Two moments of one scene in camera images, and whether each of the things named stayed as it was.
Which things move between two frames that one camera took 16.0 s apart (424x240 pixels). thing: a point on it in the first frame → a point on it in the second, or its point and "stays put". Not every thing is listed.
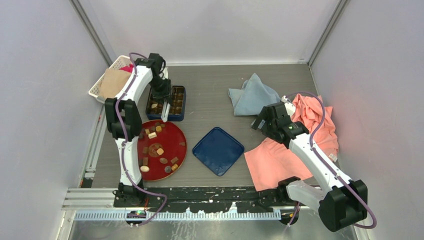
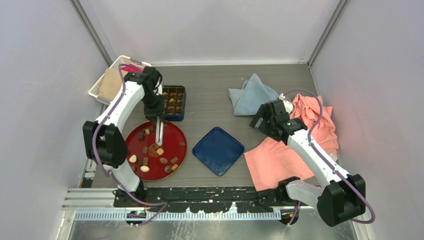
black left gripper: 165,93 → 151,113
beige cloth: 113,81 stays put
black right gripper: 263,115 stays put
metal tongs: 166,109 → 159,132
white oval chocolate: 144,168 stays put
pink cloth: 272,162 stays put
